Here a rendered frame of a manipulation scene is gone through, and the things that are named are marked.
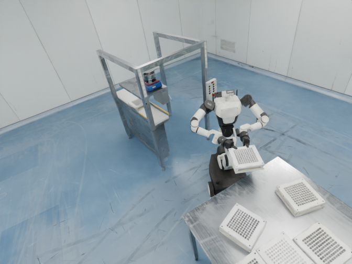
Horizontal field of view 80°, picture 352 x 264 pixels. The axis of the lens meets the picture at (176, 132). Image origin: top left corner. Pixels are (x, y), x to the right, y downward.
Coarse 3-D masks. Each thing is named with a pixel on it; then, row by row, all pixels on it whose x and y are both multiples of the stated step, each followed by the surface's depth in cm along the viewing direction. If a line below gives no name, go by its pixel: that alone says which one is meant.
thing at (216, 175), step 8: (216, 152) 311; (224, 152) 288; (216, 160) 302; (216, 168) 291; (216, 176) 280; (224, 176) 279; (232, 176) 277; (240, 176) 275; (216, 184) 265; (224, 184) 266; (232, 184) 264; (216, 192) 267
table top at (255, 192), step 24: (264, 168) 196; (288, 168) 192; (240, 192) 179; (264, 192) 176; (192, 216) 168; (216, 216) 166; (264, 216) 161; (288, 216) 158; (312, 216) 156; (336, 216) 153; (216, 240) 152; (264, 240) 147
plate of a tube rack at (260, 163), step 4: (232, 148) 195; (240, 148) 193; (244, 148) 193; (248, 148) 192; (252, 148) 191; (232, 152) 191; (248, 152) 188; (256, 152) 187; (232, 156) 187; (252, 156) 184; (256, 156) 183; (232, 160) 185; (236, 160) 183; (260, 160) 179; (236, 164) 179; (240, 164) 179; (244, 164) 178; (248, 164) 178; (252, 164) 177; (256, 164) 176; (260, 164) 176; (264, 164) 176; (236, 168) 177; (240, 168) 177; (244, 168) 177
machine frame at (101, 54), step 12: (156, 36) 338; (168, 36) 309; (180, 36) 294; (156, 48) 351; (120, 60) 248; (156, 60) 232; (108, 72) 315; (204, 72) 285; (108, 84) 328; (204, 84) 297; (204, 96) 310; (120, 108) 354; (168, 108) 424; (156, 132) 277; (156, 144) 287
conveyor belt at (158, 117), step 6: (120, 90) 372; (120, 96) 353; (126, 96) 350; (132, 96) 348; (126, 102) 335; (144, 108) 313; (156, 108) 308; (144, 114) 300; (156, 114) 296; (162, 114) 294; (156, 120) 284; (162, 120) 285
